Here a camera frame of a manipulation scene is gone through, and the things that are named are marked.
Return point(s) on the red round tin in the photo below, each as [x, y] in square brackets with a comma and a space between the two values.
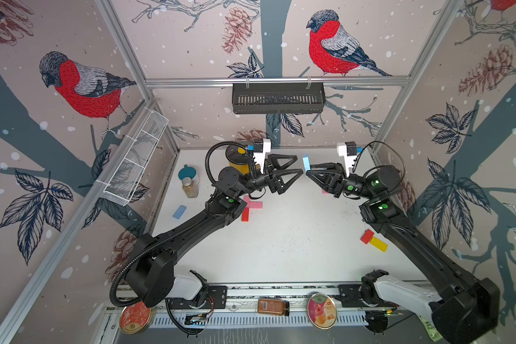
[136, 318]

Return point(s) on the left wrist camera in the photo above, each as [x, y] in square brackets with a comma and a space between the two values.
[259, 150]

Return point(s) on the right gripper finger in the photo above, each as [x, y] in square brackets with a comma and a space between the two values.
[328, 168]
[328, 181]

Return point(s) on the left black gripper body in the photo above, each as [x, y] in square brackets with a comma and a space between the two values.
[259, 183]

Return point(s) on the glass lid yellow knob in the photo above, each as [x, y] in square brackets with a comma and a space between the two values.
[236, 155]

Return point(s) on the green snack packet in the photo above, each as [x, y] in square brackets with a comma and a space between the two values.
[433, 334]

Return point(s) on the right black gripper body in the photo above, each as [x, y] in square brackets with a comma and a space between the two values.
[357, 187]

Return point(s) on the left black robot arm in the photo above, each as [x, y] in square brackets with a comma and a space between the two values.
[148, 275]

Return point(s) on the brown spice jar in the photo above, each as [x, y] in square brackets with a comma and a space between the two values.
[190, 188]

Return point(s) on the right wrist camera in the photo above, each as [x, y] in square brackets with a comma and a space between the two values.
[349, 151]

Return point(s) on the red block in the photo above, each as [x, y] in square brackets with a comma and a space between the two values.
[367, 236]
[245, 215]

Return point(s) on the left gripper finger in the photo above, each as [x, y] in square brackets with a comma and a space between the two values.
[279, 162]
[281, 181]

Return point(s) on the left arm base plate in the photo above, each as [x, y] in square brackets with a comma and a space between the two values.
[214, 296]

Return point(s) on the blue block table edge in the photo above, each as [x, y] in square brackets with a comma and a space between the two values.
[179, 212]

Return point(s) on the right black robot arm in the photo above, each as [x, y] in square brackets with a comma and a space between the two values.
[461, 307]

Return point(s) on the white wire basket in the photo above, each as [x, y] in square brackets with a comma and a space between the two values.
[121, 188]

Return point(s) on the brown packet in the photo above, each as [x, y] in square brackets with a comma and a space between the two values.
[271, 306]

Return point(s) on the black hanging shelf basket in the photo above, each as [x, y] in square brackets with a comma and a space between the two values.
[278, 98]

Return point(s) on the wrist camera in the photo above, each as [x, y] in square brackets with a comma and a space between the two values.
[259, 150]
[349, 151]

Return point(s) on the yellow pot with handle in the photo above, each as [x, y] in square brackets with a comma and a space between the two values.
[236, 165]

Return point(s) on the pink round cup lid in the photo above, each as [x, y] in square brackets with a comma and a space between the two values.
[322, 311]

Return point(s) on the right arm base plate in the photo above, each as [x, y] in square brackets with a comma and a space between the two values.
[350, 297]

